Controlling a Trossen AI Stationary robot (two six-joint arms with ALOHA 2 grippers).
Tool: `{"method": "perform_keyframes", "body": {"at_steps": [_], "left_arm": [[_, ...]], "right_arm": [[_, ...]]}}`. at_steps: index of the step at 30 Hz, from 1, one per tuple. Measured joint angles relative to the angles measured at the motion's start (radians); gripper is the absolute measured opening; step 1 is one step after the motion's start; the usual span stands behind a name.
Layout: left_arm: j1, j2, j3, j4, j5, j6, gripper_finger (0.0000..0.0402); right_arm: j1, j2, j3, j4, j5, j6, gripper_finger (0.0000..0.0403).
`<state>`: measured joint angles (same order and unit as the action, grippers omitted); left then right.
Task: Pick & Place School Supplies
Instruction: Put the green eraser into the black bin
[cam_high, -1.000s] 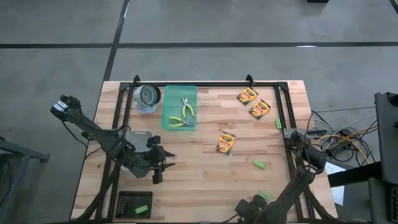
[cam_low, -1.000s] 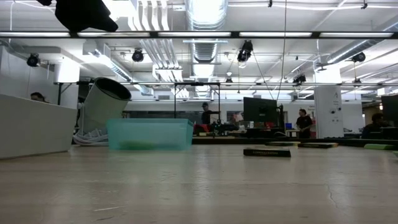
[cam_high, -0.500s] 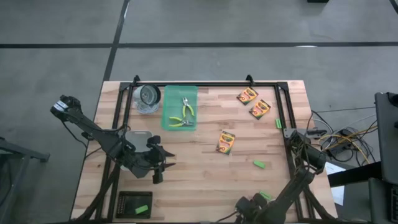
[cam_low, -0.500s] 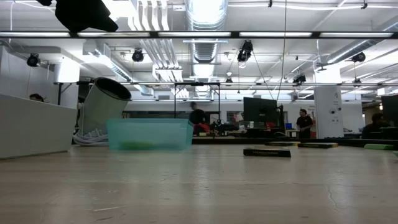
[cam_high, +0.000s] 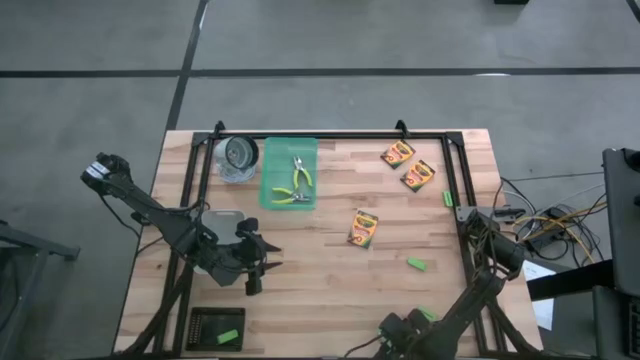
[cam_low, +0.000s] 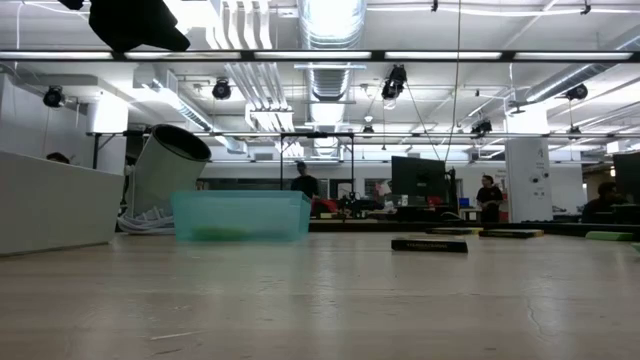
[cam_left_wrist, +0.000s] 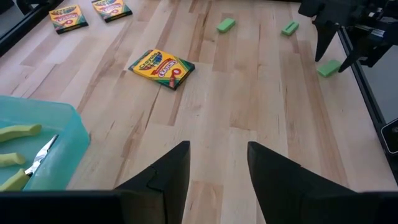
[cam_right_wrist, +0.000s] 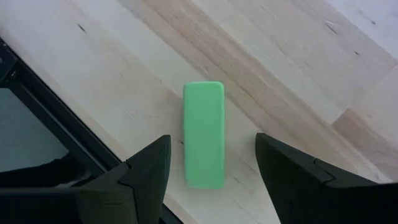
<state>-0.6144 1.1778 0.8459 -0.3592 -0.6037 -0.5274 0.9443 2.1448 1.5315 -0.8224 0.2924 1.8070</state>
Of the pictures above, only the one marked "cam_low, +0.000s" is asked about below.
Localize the grey cylindrical pen holder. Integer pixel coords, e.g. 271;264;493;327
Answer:
124;123;213;221

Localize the black distant rig frame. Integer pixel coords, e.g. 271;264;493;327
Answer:
278;131;357;221

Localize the white translucent plastic bin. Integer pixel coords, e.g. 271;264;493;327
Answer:
0;149;126;257

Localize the red object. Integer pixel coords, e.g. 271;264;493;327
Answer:
312;198;340;216

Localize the teal translucent plastic bin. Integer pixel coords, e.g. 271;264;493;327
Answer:
170;189;312;244

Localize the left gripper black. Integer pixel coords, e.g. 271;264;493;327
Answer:
88;0;191;54

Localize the black aluminium table frame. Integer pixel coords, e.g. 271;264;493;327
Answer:
307;219;640;237

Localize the black monitor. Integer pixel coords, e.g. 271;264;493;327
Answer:
612;151;640;204
391;155;448;201

